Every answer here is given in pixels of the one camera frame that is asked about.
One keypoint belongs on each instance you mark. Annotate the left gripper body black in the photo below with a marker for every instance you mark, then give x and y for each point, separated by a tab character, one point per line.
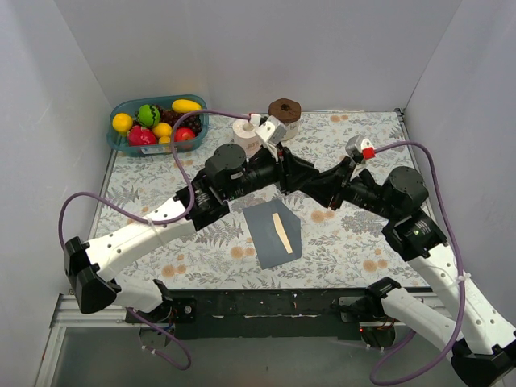
282	170

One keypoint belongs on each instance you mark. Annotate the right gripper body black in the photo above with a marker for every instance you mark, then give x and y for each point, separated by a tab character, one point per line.
343	184

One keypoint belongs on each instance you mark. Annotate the cream letter paper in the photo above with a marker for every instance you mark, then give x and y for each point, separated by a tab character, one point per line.
281	233

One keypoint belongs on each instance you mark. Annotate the grey envelope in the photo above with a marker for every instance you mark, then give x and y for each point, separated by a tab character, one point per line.
269	249

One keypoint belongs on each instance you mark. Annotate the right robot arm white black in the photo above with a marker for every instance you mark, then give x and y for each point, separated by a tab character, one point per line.
480	342

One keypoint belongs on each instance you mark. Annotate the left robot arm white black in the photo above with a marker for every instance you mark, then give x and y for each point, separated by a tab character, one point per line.
94	267

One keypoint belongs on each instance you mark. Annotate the white toilet paper roll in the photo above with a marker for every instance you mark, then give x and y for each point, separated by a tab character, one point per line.
244	134

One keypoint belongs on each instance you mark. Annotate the red apple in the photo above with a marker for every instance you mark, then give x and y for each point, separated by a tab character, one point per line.
184	134

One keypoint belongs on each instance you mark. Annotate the brown toilet paper roll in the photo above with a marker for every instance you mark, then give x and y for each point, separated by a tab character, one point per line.
289	113

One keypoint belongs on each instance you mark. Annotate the small yellow fruit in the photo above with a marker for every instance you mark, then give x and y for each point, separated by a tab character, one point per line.
164	140

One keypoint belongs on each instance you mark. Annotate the yellow lemon centre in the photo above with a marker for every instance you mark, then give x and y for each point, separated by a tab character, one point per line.
161	130

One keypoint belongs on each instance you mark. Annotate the yellow lemon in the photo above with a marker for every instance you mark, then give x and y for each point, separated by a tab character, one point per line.
161	130
122	123

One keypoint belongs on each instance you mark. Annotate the yellow mango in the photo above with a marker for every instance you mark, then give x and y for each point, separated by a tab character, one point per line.
184	106

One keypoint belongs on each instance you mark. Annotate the pink dragon fruit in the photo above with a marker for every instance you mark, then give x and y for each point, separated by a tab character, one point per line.
140	136

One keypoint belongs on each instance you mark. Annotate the green watermelon ball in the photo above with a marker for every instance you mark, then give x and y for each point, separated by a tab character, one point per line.
148	116

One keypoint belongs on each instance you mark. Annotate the teal plastic fruit basket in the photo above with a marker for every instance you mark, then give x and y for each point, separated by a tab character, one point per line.
199	124

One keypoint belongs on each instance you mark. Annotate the yellow lemon left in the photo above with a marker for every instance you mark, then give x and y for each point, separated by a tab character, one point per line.
122	123

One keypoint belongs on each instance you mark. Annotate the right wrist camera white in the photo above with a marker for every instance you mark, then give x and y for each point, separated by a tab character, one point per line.
360	150

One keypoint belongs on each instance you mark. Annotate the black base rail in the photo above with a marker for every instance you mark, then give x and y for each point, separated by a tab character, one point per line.
344	314

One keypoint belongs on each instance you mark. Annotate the aluminium frame rail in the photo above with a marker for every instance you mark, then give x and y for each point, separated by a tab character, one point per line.
102	349

